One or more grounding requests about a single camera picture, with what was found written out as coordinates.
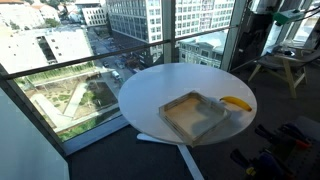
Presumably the orange handled clamp tool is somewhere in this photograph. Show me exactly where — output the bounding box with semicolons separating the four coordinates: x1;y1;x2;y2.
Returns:
255;123;312;149

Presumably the round white table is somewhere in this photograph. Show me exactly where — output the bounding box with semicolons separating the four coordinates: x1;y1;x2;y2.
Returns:
118;63;257;180

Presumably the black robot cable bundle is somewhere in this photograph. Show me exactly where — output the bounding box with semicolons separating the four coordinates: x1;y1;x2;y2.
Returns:
293;4;320;24

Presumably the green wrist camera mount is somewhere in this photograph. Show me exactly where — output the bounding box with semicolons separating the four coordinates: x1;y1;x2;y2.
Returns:
273;9;304;26

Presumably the shallow wooden tray box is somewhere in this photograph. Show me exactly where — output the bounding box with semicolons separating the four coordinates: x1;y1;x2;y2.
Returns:
159;91;231;147

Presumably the black window railing bar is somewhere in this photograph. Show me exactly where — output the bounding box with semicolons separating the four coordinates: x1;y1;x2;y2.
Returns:
0;25;238;80

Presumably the yellow banana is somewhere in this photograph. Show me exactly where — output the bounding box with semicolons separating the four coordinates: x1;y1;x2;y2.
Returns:
220;96;252;112

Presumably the blue handled clamp tool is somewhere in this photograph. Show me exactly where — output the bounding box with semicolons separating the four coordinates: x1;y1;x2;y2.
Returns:
230;149;295;180

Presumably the wooden lounge chair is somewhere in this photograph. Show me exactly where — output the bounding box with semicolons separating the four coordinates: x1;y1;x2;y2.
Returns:
248;46;320;98

